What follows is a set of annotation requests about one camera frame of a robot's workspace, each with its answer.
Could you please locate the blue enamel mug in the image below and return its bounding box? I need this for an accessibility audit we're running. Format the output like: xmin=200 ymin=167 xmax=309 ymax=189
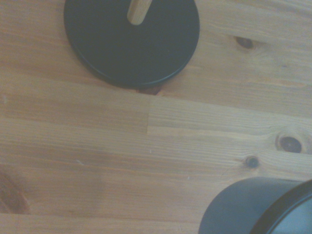
xmin=197 ymin=177 xmax=312 ymax=234

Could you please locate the wooden mug tree black base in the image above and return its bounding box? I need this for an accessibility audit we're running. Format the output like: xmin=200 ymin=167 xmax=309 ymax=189
xmin=63 ymin=0 xmax=200 ymax=89

